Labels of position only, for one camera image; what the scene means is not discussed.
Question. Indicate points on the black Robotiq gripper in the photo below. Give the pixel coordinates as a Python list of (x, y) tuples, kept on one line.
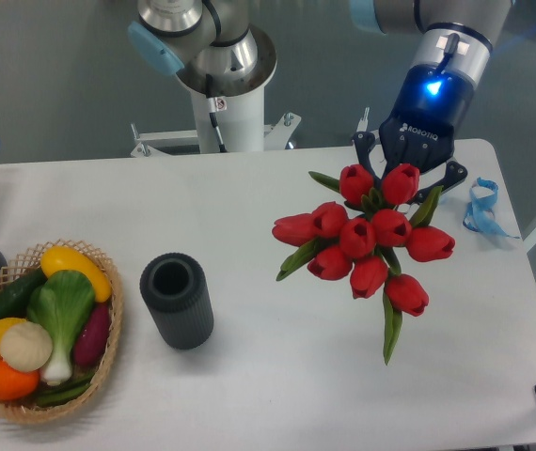
[(420, 129)]

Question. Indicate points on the red tulip bouquet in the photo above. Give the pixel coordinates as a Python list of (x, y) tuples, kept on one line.
[(357, 239)]

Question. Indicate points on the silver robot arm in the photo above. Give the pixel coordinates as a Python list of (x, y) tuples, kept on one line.
[(225, 62)]

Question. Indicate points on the dark grey ribbed vase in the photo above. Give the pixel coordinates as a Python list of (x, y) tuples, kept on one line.
[(174, 289)]

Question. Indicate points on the blue ribbon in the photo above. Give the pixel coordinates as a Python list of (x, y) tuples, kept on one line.
[(479, 212)]

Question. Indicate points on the yellow squash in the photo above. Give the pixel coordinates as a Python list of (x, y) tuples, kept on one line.
[(62, 258)]

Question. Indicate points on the purple sweet potato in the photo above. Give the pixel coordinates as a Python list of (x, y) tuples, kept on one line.
[(91, 343)]

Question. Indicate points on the green bok choy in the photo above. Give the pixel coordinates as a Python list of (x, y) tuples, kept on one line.
[(61, 306)]

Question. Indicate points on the dark green cucumber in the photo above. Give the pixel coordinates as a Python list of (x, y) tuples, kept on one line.
[(15, 296)]

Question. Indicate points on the green pea pods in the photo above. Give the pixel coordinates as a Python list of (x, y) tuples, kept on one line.
[(64, 393)]

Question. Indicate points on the orange fruit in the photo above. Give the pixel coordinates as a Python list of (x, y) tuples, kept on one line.
[(15, 384)]

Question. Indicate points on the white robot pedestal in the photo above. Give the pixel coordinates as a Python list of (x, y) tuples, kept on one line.
[(222, 124)]

